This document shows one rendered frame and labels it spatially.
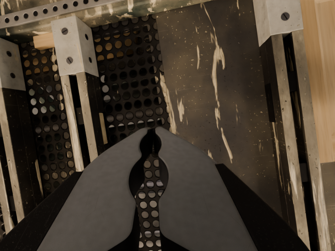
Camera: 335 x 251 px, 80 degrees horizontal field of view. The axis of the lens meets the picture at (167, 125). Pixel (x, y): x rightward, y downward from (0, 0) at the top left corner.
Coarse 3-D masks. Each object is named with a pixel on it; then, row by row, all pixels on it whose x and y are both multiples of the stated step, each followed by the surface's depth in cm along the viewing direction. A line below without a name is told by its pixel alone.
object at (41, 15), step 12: (72, 0) 46; (84, 0) 46; (96, 0) 45; (108, 0) 45; (120, 0) 45; (24, 12) 48; (36, 12) 47; (48, 12) 47; (60, 12) 46; (72, 12) 47; (0, 24) 48; (12, 24) 48
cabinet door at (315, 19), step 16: (304, 0) 43; (320, 0) 43; (304, 16) 43; (320, 16) 43; (304, 32) 44; (320, 32) 43; (320, 48) 43; (320, 64) 44; (320, 80) 44; (320, 96) 44; (320, 112) 44; (320, 128) 44; (320, 144) 44; (320, 160) 44
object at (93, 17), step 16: (0, 0) 49; (16, 0) 48; (32, 0) 48; (48, 0) 47; (128, 0) 45; (144, 0) 45; (160, 0) 45; (176, 0) 45; (192, 0) 46; (208, 0) 47; (64, 16) 47; (80, 16) 47; (96, 16) 47; (112, 16) 48; (128, 16) 49; (0, 32) 49; (16, 32) 49; (32, 32) 50; (48, 32) 51
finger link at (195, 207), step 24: (168, 144) 10; (192, 144) 10; (168, 168) 8; (192, 168) 8; (216, 168) 8; (168, 192) 7; (192, 192) 7; (216, 192) 7; (168, 216) 6; (192, 216) 6; (216, 216) 6; (240, 216) 6; (168, 240) 6; (192, 240) 6; (216, 240) 6; (240, 240) 6
